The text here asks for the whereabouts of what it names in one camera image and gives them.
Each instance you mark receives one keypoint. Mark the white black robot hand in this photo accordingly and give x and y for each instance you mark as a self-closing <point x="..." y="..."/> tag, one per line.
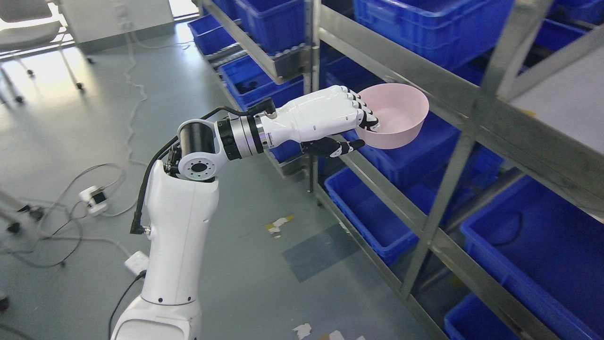
<point x="312" y="119"/>

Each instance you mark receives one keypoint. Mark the pink plastic bowl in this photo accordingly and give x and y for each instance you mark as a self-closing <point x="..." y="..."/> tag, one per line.
<point x="401" y="111"/>

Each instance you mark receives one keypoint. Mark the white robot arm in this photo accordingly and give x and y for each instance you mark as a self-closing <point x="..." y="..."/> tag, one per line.
<point x="177" y="200"/>

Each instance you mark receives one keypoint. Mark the white power strip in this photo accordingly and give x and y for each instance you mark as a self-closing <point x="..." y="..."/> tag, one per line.
<point x="94" y="200"/>

